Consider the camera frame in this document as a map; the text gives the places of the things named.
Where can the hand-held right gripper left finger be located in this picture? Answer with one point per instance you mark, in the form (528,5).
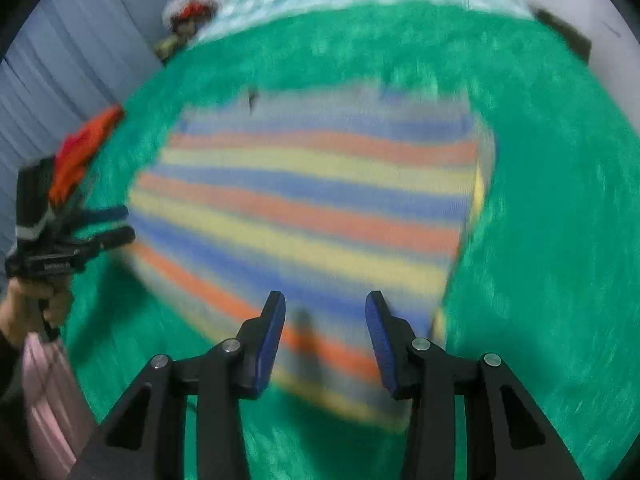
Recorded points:
(267,340)

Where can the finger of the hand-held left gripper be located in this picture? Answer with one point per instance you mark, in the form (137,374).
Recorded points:
(112,237)
(107,214)

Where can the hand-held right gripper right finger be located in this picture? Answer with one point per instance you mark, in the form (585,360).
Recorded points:
(382,342)

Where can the striped knit shirt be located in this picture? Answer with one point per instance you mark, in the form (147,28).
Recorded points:
(310,240)

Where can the pile of clothes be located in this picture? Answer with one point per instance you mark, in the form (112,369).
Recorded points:
(187,20)

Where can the person's left hand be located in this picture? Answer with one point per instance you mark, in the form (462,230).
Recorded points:
(27,305)

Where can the orange cloth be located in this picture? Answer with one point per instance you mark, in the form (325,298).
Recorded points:
(87,155)

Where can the red cloth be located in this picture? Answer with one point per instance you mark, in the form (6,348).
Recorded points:
(75,147)

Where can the grey curtain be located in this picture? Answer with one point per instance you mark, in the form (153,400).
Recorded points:
(65,75)

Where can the pink dotted pants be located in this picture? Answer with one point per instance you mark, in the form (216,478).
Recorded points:
(52,410)

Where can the green bedspread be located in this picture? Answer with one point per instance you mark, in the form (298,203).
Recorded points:
(540,240)

